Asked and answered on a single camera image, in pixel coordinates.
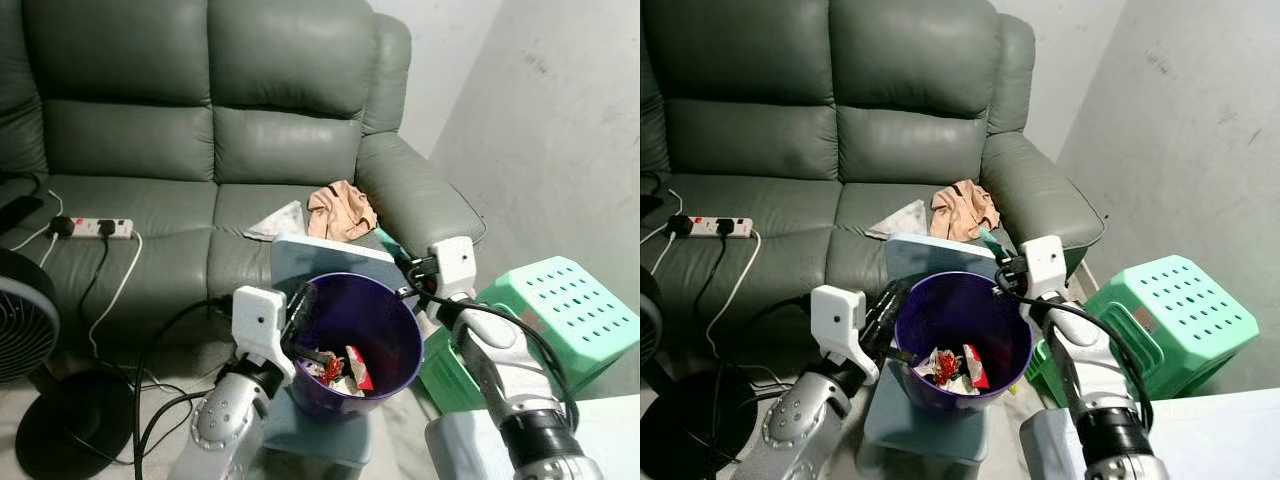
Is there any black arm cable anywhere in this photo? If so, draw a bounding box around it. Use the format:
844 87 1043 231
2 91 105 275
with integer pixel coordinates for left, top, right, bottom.
995 285 1156 433
130 297 236 480
395 285 581 433
725 295 816 401

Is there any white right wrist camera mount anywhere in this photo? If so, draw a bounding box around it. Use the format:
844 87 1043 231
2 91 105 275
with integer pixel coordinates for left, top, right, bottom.
1020 236 1068 301
428 236 479 301

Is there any white grey folded paper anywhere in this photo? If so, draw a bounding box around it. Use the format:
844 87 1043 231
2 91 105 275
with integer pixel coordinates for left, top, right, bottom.
865 200 933 241
243 200 309 243

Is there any red white snack wrapper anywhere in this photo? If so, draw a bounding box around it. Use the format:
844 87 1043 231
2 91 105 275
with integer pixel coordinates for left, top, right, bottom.
960 343 991 391
345 345 376 393

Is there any light blue stool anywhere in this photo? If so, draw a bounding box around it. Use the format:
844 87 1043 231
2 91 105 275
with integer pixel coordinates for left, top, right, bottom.
262 235 413 469
862 233 1013 466

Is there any black flat device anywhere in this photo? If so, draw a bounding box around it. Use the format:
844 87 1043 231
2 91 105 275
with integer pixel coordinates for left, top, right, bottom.
0 175 46 236

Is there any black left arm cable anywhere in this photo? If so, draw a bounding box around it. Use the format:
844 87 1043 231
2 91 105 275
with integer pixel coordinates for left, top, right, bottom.
130 297 236 480
725 295 816 401

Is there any black floor fan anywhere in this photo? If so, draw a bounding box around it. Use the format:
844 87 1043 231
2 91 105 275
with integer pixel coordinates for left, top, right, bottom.
0 248 136 480
640 265 746 480

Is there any thick white power cable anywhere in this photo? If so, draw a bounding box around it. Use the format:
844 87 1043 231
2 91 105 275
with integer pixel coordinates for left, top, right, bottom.
706 230 763 359
88 230 144 356

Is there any white power strip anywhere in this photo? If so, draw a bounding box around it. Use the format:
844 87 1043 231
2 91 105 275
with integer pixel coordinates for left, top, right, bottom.
68 217 134 240
690 217 753 239

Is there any crumpled white paper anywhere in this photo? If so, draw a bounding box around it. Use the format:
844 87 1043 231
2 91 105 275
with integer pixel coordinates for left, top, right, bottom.
915 348 966 396
300 348 353 397

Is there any grey-green leather sofa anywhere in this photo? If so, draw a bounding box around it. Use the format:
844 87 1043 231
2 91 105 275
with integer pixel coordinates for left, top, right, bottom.
640 0 1106 341
0 0 488 346

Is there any green perforated plastic stool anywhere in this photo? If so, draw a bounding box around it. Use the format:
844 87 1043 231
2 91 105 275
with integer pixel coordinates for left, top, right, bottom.
420 256 641 413
1025 255 1259 406

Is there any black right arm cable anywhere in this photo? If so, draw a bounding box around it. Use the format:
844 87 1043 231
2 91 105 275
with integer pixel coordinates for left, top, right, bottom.
395 285 581 433
995 285 1156 433

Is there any thin black plug cable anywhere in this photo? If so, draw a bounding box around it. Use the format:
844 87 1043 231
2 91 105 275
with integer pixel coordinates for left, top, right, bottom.
75 235 111 351
698 235 729 351

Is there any beige crumpled cloth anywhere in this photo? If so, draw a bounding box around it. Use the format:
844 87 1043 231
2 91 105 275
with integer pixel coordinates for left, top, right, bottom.
930 180 1001 243
306 180 379 243

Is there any white table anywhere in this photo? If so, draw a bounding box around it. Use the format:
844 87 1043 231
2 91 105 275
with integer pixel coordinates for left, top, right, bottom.
1020 388 1280 480
425 393 641 480

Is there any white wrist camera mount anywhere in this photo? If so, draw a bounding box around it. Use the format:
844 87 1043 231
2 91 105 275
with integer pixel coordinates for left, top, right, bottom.
810 285 881 386
1020 236 1068 301
428 236 479 301
231 286 298 386

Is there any purple plastic rubbish bin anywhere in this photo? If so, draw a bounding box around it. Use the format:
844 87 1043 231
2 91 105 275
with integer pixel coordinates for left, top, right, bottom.
893 272 1034 416
283 272 424 419

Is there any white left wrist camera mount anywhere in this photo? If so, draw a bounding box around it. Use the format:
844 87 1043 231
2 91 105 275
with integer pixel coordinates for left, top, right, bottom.
231 286 298 386
810 285 881 386

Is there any thin white cable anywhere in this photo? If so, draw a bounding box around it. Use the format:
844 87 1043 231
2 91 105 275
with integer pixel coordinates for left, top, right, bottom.
8 188 65 256
650 188 684 263

